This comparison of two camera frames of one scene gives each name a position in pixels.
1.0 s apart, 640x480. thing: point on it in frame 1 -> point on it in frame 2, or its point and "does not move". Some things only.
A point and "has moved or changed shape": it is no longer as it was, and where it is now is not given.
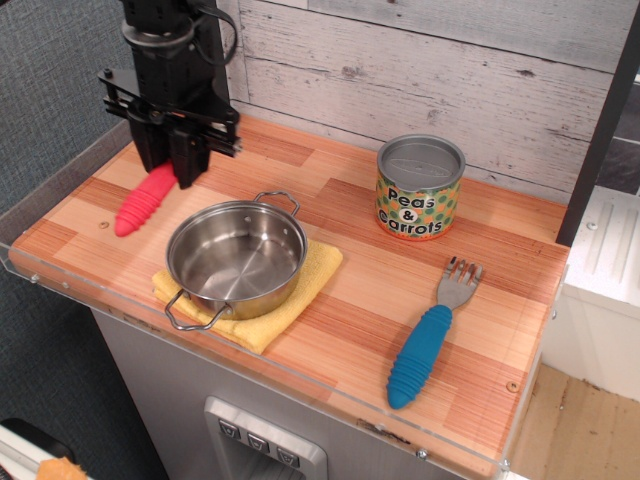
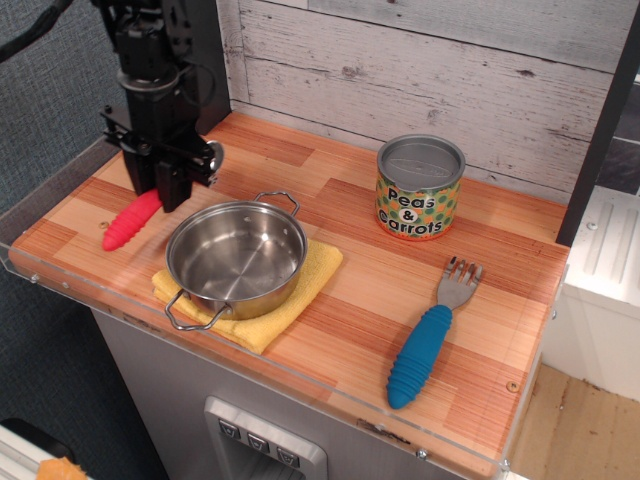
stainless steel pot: (239, 259) does not move
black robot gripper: (180, 94) -> (161, 119)
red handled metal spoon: (145, 197) has moved or changed shape
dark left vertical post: (208, 75) does not move
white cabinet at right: (594, 329) does not move
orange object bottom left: (59, 469) does not move
